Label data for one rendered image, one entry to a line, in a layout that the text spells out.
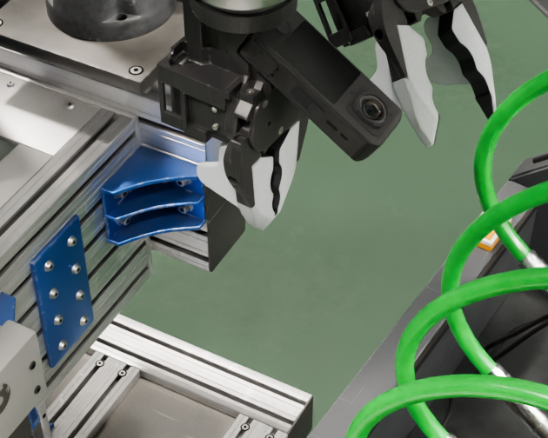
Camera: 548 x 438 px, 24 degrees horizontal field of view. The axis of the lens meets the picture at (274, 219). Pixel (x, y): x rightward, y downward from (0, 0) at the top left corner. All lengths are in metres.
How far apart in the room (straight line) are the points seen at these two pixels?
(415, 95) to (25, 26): 0.66
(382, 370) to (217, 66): 0.43
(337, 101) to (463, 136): 2.13
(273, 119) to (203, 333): 1.64
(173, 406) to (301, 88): 1.33
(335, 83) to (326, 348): 1.66
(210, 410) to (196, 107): 1.27
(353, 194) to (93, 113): 1.36
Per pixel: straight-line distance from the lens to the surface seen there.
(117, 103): 1.50
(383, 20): 0.94
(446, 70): 1.04
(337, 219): 2.73
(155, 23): 1.47
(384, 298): 2.57
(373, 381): 1.20
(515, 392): 0.75
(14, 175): 1.43
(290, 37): 0.85
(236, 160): 0.88
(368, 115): 0.85
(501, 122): 0.95
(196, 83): 0.87
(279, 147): 0.92
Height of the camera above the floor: 1.88
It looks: 44 degrees down
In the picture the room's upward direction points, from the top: straight up
